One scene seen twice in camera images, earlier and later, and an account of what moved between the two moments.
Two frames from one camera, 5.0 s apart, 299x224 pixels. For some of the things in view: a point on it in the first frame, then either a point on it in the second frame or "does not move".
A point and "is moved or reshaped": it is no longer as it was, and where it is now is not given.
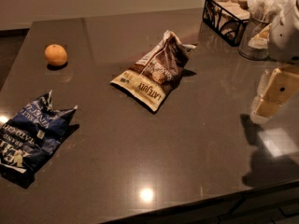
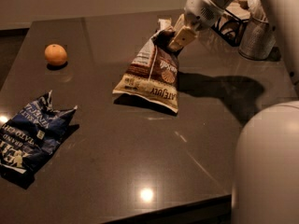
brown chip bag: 153,76 is moved or reshaped
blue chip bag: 29,134 does not move
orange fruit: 55,54 does not move
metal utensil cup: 252,29 does not move
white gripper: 285,36 to 199,12
